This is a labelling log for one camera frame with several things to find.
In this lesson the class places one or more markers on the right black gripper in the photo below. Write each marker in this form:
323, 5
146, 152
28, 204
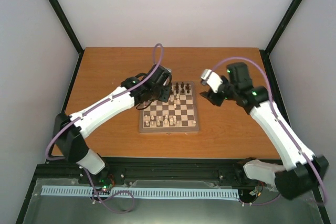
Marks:
214, 100

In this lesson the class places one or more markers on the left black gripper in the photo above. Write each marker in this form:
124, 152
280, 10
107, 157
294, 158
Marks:
165, 97

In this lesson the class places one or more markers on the wooden folding chess board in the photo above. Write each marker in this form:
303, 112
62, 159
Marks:
166, 131

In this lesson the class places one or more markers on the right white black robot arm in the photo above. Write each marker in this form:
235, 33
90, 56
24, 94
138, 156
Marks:
258, 103

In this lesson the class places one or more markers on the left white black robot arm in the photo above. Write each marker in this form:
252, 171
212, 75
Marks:
70, 131

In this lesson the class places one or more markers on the dark chess pieces row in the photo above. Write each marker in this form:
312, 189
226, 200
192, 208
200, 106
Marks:
181, 88

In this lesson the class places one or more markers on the pile of white chess pieces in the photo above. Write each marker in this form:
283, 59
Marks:
178, 114

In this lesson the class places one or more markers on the left controller circuit board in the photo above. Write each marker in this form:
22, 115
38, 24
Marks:
105, 186

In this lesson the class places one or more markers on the right controller wiring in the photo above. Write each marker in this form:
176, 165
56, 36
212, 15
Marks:
258, 191

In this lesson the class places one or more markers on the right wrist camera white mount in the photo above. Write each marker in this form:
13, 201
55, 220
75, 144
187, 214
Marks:
211, 79

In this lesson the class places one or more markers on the black aluminium frame rail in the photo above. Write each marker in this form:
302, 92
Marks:
228, 172

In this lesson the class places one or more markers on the light blue cable duct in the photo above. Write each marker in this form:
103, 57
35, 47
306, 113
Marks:
142, 193

